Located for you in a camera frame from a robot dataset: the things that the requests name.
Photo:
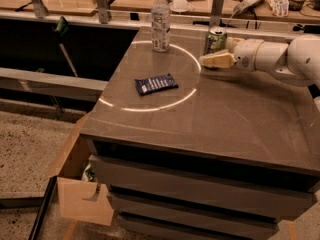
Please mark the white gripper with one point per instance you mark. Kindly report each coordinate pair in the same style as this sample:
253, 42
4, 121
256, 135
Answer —
248, 54

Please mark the green soda can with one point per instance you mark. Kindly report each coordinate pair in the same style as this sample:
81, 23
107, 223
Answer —
216, 38

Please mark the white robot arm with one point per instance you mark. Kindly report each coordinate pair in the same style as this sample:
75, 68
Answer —
296, 63

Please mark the grey handheld device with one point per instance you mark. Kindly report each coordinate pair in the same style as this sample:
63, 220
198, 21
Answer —
243, 6

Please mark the white bowl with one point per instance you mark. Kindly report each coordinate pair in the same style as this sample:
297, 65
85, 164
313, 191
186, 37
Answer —
179, 6

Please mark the white printed packet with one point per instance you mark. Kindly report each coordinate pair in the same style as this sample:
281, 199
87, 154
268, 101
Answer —
279, 8

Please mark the clear plastic water bottle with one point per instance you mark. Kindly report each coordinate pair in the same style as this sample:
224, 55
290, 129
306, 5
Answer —
160, 25

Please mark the black mesh cup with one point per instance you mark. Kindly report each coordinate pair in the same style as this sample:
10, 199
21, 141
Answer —
296, 5

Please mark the blue snack bar wrapper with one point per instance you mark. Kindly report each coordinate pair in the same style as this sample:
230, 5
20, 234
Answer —
155, 84

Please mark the grey drawer cabinet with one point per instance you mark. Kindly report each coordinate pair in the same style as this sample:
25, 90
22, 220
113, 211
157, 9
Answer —
225, 156

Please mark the open cardboard box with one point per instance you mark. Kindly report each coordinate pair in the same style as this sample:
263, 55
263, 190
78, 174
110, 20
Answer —
79, 199

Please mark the metal bracket post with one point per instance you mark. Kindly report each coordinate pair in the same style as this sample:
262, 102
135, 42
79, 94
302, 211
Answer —
216, 12
39, 8
103, 11

